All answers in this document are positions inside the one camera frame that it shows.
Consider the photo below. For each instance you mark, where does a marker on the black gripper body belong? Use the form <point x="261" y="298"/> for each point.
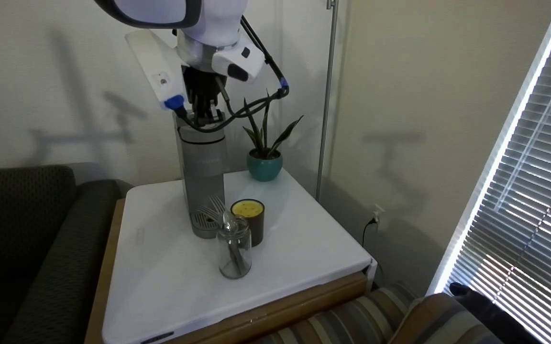
<point x="202" y="84"/>

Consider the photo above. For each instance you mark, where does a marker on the white table board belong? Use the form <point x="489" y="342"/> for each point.
<point x="162" y="269"/>

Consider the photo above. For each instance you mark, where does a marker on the snake plant in teal pot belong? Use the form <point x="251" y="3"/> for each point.
<point x="265" y="166"/>

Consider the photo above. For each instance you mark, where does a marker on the striped armchair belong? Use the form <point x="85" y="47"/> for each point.
<point x="364" y="319"/>

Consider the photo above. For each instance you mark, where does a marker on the thin metal lamp pole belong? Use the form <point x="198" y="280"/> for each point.
<point x="326" y="128"/>

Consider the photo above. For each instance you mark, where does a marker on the clear glass jar with utensils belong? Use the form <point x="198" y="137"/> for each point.
<point x="236" y="252"/>

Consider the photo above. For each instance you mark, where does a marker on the dark fabric sofa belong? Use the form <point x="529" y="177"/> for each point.
<point x="28" y="242"/>

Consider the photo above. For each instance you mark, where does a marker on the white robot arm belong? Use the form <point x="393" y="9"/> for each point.
<point x="186" y="20"/>

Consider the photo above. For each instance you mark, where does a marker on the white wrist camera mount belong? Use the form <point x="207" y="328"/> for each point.
<point x="162" y="70"/>

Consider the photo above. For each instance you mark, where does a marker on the wooden side table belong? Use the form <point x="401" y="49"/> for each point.
<point x="276" y="313"/>

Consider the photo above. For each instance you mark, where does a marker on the yellow candle in dark jar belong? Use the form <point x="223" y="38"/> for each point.
<point x="250" y="214"/>

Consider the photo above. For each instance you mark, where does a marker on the black cloth item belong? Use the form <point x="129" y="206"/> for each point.
<point x="493" y="317"/>

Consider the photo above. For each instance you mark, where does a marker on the white wall outlet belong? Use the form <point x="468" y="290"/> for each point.
<point x="378" y="217"/>

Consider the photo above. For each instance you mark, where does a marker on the white window blinds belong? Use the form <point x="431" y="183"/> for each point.
<point x="537" y="212"/>

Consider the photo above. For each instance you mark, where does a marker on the grey Keurig coffee machine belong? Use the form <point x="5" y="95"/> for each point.
<point x="204" y="173"/>

